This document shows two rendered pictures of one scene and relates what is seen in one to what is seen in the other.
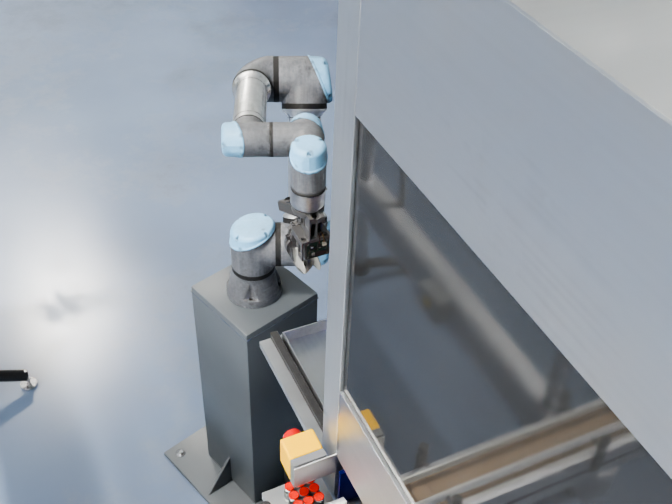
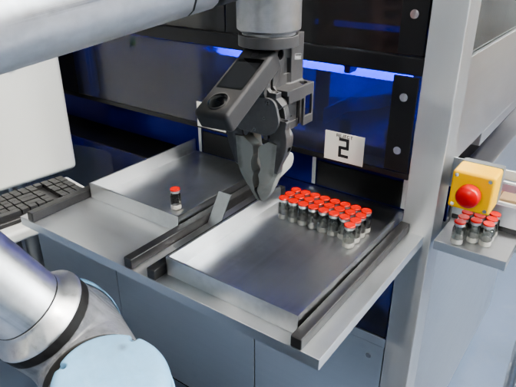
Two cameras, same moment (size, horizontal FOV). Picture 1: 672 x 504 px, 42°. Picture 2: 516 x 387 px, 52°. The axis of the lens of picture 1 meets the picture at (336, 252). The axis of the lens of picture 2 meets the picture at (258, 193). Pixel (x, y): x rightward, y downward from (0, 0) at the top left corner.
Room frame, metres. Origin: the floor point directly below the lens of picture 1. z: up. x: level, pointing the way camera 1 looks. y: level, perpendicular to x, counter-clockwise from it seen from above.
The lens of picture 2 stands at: (1.79, 0.62, 1.40)
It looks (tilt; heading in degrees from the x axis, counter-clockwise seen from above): 26 degrees down; 242
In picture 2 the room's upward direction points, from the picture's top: straight up
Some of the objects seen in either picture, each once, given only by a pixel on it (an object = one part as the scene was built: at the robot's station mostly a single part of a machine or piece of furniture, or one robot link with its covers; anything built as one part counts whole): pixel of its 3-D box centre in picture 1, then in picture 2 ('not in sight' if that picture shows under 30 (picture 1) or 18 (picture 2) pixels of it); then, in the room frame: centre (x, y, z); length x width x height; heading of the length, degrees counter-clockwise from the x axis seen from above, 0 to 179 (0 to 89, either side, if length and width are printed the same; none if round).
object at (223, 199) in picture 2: not in sight; (203, 219); (1.47, -0.21, 0.91); 0.14 x 0.03 x 0.06; 27
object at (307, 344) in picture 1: (360, 370); (286, 246); (1.36, -0.07, 0.90); 0.34 x 0.26 x 0.04; 26
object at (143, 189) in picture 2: not in sight; (187, 178); (1.41, -0.43, 0.90); 0.34 x 0.26 x 0.04; 27
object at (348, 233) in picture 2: not in sight; (348, 235); (1.25, -0.04, 0.91); 0.02 x 0.02 x 0.05
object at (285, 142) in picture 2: (295, 243); (273, 138); (1.49, 0.09, 1.18); 0.05 x 0.02 x 0.09; 116
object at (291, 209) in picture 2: not in sight; (317, 218); (1.27, -0.12, 0.91); 0.18 x 0.02 x 0.05; 116
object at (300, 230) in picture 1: (309, 227); (271, 83); (1.47, 0.06, 1.24); 0.09 x 0.08 x 0.12; 26
